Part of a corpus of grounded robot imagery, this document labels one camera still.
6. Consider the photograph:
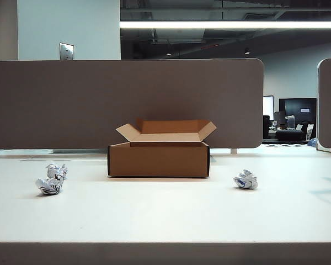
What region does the white blue cloth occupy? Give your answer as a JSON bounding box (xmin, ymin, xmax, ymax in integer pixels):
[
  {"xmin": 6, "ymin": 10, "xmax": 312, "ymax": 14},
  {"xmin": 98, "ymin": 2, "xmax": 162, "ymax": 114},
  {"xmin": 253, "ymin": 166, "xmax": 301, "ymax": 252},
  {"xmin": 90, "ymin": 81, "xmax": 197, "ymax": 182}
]
[{"xmin": 232, "ymin": 168, "xmax": 259, "ymax": 191}]

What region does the open brown cardboard box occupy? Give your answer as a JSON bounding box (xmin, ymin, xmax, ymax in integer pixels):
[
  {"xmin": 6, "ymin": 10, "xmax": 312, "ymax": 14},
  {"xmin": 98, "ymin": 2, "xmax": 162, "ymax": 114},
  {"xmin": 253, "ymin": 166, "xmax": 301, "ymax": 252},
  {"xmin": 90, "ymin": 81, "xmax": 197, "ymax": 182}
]
[{"xmin": 107, "ymin": 118, "xmax": 218, "ymax": 178}]

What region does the wide grey-brown desk divider panel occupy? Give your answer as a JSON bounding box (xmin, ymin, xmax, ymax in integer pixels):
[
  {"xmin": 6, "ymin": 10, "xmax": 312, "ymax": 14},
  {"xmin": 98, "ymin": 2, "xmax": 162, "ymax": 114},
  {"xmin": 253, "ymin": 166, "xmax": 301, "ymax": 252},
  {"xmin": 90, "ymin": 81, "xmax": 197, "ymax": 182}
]
[{"xmin": 0, "ymin": 57, "xmax": 265, "ymax": 155}]

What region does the bright white computer monitor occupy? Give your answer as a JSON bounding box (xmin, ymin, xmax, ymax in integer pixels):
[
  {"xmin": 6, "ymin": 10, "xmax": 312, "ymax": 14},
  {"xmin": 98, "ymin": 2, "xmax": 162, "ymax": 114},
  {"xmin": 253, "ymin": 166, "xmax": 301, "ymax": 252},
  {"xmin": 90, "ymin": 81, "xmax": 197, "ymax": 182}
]
[{"xmin": 263, "ymin": 95, "xmax": 275, "ymax": 121}]

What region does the black round ottoman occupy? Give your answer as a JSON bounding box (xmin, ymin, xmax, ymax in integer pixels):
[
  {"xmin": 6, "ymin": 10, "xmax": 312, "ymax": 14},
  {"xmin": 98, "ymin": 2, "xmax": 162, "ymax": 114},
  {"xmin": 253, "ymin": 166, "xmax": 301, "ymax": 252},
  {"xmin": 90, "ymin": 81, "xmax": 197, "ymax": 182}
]
[{"xmin": 275, "ymin": 129, "xmax": 305, "ymax": 142}]

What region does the long white ceiling light strip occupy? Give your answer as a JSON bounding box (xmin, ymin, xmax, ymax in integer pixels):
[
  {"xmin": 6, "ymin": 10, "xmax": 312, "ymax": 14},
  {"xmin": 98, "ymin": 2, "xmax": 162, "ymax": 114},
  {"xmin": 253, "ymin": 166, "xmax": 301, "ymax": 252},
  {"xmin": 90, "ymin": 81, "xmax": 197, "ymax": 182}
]
[{"xmin": 119, "ymin": 20, "xmax": 331, "ymax": 29}]

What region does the large black display screen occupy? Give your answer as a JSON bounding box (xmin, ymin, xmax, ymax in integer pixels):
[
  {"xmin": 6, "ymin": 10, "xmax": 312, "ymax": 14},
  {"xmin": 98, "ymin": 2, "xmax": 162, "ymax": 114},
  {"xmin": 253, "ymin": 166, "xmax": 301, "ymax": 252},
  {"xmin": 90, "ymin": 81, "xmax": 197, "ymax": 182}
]
[{"xmin": 278, "ymin": 97, "xmax": 318, "ymax": 130}]

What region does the metal wall switch plate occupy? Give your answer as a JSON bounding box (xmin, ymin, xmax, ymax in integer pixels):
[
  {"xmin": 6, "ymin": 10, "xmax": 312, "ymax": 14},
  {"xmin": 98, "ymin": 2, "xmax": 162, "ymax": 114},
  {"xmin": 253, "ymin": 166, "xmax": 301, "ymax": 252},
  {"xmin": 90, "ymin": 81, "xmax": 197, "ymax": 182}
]
[{"xmin": 59, "ymin": 42, "xmax": 75, "ymax": 61}]

